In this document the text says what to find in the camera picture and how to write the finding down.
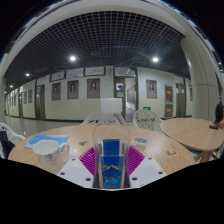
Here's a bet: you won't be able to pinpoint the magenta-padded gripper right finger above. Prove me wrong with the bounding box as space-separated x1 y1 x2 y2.
124 145 168 189

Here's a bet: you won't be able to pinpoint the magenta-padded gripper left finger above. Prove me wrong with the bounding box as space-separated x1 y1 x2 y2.
57 146 101 189

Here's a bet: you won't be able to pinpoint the clear blue-labelled water bottle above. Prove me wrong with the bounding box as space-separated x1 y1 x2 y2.
92 97 132 190

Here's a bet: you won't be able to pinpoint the small flat card box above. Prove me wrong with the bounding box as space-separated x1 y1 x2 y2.
131 137 149 148

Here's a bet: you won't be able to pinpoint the white ceramic mug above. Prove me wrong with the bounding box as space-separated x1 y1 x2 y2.
32 139 71 168

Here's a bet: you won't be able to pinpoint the blue and white paper booklet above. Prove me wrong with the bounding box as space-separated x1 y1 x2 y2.
24 133 76 156

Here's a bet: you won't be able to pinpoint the round wooden table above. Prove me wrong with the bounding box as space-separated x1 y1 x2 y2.
159 117 224 163

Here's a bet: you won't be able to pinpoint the black bag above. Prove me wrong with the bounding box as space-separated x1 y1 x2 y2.
0 129 16 159

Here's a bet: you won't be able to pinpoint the open dark green doorway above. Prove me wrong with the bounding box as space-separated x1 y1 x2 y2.
113 66 139 122

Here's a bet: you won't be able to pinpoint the person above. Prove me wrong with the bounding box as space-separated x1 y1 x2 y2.
213 101 224 131

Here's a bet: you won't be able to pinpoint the round ceiling lights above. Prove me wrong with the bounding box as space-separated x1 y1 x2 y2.
23 54 160 78

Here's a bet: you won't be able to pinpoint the framed wall portraits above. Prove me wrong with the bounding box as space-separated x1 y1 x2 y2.
6 78 158 107

